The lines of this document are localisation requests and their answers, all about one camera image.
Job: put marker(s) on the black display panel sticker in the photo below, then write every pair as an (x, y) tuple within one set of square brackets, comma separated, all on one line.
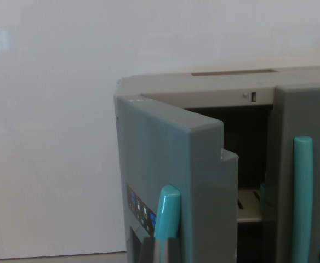
[(140, 208)]

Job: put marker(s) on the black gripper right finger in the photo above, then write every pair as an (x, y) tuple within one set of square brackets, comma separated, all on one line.
[(173, 252)]

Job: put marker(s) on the grey toy fridge cabinet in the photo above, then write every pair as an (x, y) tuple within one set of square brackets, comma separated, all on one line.
[(204, 85)]

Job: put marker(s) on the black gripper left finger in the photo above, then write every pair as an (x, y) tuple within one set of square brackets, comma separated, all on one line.
[(148, 252)]

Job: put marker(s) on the grey inner fridge shelf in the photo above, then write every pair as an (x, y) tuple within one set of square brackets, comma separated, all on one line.
[(249, 211)]

